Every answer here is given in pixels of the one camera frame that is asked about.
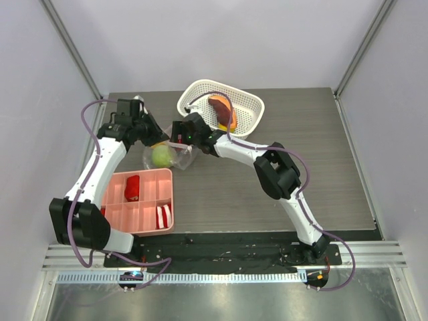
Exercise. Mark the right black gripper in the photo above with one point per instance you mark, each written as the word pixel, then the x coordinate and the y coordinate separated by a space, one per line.
pixel 178 134

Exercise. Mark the left aluminium corner post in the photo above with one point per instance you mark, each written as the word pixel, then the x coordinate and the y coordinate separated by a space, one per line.
pixel 70 46

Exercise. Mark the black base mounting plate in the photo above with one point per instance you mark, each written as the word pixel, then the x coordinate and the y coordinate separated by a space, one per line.
pixel 271 253

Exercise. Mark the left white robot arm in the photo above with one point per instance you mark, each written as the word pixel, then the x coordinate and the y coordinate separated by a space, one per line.
pixel 77 218

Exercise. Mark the right aluminium corner post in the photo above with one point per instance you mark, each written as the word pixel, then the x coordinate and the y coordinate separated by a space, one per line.
pixel 374 27

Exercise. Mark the aluminium front rail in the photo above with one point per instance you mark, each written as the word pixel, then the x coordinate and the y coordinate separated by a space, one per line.
pixel 372 254

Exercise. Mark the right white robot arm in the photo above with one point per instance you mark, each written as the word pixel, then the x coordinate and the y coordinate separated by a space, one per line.
pixel 277 173

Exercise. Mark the green fake lettuce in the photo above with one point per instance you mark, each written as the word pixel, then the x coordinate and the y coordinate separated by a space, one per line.
pixel 163 156

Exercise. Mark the clear pink zip top bag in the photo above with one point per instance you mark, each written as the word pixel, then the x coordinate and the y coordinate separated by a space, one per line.
pixel 181 161

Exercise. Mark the pink divided organizer tray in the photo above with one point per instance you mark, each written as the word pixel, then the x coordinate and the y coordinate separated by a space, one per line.
pixel 139 217

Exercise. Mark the slotted grey cable duct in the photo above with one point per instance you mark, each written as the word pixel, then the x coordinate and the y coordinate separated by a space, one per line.
pixel 135 277

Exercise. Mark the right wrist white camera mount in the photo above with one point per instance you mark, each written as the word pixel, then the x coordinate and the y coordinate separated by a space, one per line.
pixel 193 109

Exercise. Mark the red plush fake food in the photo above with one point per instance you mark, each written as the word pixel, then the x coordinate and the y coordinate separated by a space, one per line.
pixel 132 188

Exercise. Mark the red white striped fake food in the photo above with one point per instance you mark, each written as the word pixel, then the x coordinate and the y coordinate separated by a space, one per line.
pixel 164 216

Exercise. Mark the aluminium corner post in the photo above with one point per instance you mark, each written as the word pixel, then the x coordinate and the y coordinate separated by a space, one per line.
pixel 70 46
pixel 374 27

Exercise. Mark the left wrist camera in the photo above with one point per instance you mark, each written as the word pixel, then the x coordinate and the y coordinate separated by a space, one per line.
pixel 128 111

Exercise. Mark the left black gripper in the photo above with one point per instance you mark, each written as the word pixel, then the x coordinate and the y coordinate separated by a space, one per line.
pixel 158 135

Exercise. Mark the white perforated plastic basket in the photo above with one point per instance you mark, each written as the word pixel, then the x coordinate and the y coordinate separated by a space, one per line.
pixel 249 108

